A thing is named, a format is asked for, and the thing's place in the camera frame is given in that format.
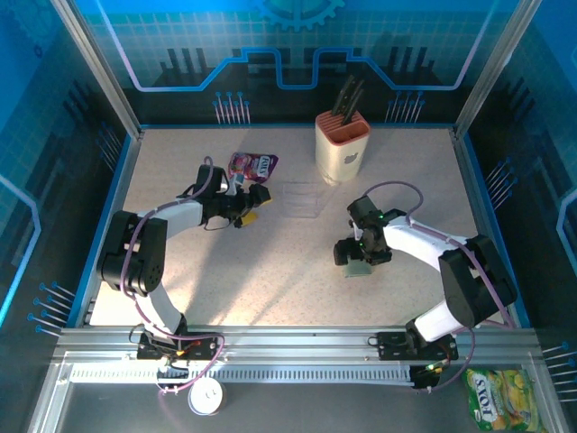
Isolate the purple candy bag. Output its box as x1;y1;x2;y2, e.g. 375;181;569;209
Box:
227;152;279;184

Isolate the beige knife block orange top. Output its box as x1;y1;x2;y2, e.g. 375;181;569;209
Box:
314;111;371;182

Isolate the small black electronics board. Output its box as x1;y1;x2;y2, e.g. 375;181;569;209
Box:
412;360;447;393

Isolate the white round lid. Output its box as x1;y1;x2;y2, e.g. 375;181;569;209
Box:
188;378;225;416

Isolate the yellow green candy bag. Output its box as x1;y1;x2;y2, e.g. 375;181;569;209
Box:
463;367;549;433

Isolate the aluminium side rail blue edge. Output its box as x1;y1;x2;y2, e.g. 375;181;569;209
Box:
67;128;145;328
452;128;531;328

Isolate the aluminium frame beam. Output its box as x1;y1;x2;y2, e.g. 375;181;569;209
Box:
52;327;545;362

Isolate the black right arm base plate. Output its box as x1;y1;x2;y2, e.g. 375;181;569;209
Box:
376;330;460;362

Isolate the black handled knife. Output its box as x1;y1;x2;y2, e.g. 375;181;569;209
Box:
331;74;357;116
341;88;365;126

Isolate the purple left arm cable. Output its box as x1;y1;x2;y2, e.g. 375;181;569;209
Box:
110;155;226;398

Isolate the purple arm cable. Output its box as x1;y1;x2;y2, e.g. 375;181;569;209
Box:
363;180;517;393
110;155;226;398

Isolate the white slotted cable duct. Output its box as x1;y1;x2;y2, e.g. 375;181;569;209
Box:
69;365;415;385

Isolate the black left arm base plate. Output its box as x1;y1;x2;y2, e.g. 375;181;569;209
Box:
136;330;223;362

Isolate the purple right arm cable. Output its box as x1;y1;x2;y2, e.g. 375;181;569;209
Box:
363;180;517;393

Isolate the aluminium frame post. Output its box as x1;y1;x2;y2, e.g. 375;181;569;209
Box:
50;0;145;140
452;0;545;140

